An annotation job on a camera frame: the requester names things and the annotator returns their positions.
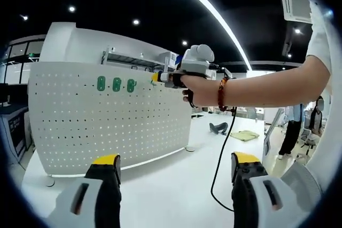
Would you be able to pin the yellow-green folded cloth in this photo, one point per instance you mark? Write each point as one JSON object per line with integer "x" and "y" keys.
{"x": 244, "y": 135}

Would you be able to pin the white perforated mounting plate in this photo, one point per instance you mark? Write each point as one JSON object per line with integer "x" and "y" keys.
{"x": 107, "y": 126}

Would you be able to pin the ceiling air conditioner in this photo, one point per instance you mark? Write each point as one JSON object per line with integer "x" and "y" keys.
{"x": 295, "y": 1}

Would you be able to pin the grey mesh office chair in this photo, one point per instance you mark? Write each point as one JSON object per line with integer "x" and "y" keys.
{"x": 302, "y": 185}

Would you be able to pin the person's white shirt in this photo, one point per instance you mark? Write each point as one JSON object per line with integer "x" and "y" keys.
{"x": 324, "y": 51}

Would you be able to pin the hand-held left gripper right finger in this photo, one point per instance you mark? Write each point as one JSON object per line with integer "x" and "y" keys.
{"x": 244, "y": 198}

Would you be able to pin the grey metal shelving rack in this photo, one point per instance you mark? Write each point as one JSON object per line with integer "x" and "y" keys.
{"x": 128, "y": 58}

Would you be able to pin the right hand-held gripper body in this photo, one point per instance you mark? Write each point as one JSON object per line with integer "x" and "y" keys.
{"x": 195, "y": 63}

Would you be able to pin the long ceiling light strip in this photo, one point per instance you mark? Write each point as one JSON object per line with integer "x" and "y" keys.
{"x": 213, "y": 14}

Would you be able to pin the black curved headrest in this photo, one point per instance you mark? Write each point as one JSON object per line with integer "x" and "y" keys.
{"x": 217, "y": 127}

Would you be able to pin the person's right hand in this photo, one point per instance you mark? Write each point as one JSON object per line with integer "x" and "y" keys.
{"x": 203, "y": 92}

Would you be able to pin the ceiling spotlights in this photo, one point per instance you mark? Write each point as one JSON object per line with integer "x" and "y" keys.
{"x": 136, "y": 21}

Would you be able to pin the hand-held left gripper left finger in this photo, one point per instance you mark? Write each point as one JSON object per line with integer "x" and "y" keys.
{"x": 107, "y": 198}

